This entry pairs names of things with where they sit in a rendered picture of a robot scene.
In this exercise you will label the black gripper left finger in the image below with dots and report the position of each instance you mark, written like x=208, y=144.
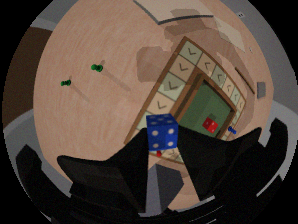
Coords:
x=125, y=172

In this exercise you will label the blue die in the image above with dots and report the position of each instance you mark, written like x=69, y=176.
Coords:
x=162, y=132

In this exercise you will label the blue pawn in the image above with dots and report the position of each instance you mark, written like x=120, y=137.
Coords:
x=232, y=130

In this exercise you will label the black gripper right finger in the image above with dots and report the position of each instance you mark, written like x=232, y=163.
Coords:
x=208, y=160

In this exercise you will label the red die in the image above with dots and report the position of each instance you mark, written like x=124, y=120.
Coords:
x=210, y=125

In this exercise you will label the red pawn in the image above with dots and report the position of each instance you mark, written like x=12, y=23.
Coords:
x=158, y=153

